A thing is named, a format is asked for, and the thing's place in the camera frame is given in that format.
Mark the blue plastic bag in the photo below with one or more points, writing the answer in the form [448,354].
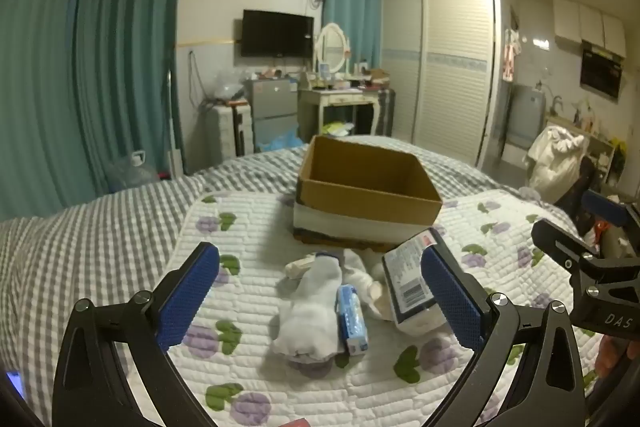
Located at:
[280,142]

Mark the white oval mirror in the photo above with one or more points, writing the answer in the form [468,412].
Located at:
[331,47]

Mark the light blue curtain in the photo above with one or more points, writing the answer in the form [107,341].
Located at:
[350,7]

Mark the white wall cabinets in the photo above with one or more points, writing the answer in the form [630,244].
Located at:
[590,24]

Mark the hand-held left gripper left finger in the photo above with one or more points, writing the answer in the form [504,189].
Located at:
[192,297]

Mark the white kitchen shelf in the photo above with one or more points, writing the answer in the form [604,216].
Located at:
[602,142]

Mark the floral quilted mat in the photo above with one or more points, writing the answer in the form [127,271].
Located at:
[260,232]

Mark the brown cardboard box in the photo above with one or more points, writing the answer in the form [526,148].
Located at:
[360,202]

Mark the lit phone screen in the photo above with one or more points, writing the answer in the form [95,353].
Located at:
[15,384]

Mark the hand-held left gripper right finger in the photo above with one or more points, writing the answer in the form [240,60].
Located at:
[450,297]

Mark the cream sock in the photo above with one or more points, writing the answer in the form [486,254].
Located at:
[297,268]

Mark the clear water jug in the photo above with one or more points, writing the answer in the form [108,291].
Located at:
[132,174]

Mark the grey washing machine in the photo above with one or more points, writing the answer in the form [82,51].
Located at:
[527,114]

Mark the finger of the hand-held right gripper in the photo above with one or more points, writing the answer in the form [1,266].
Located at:
[605,208]
[560,247]

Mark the person's right hand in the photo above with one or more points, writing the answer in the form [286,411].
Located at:
[607,357]

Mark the small grey fridge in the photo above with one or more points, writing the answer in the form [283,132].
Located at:
[272,107]

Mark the large white tissue pack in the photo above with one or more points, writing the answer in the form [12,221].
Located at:
[405,277]

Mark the black wall television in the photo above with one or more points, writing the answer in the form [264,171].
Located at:
[277,34]

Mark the white sock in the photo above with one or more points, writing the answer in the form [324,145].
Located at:
[362,282]
[310,307]

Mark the white slatted wardrobe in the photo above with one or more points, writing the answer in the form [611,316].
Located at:
[450,67]

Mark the red flat item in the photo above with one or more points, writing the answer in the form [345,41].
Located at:
[300,422]

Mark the basket with yellow cloth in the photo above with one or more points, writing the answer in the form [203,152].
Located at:
[337,129]

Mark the white dressing table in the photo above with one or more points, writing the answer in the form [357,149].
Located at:
[340,97]

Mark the small blue tissue packet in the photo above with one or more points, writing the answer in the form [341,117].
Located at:
[350,317]

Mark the black range hood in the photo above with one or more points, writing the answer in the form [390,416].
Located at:
[600,72]

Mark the white jacket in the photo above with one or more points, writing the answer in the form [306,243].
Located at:
[552,162]

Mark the white suitcase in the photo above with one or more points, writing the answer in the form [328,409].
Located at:
[225,132]

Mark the pink hanging cloth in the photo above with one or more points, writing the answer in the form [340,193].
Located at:
[510,57]

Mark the clear plastic bag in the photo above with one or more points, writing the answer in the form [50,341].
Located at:
[227,87]

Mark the teal curtain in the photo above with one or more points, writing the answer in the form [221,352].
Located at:
[130,57]
[35,82]

